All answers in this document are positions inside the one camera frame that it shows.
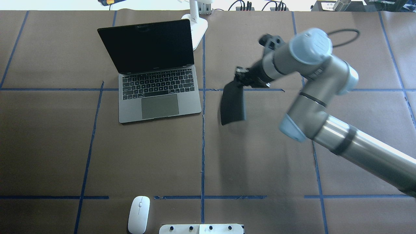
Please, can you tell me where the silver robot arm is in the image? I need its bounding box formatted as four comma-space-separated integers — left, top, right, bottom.
220, 28, 416, 197

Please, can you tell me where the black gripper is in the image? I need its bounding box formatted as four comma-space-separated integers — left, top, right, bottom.
235, 62, 272, 88

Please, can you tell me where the grey laptop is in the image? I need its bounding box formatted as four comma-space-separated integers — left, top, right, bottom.
97, 19, 202, 124

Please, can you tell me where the white pillar mount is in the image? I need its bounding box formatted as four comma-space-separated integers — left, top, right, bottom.
159, 223, 245, 234

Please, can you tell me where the white computer mouse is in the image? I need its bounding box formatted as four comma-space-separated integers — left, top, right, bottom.
127, 196, 150, 234

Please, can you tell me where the brown paper table cover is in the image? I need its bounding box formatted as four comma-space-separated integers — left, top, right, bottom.
1, 9, 415, 234

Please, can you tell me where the black mouse pad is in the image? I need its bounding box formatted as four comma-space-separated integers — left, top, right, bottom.
220, 80, 246, 125

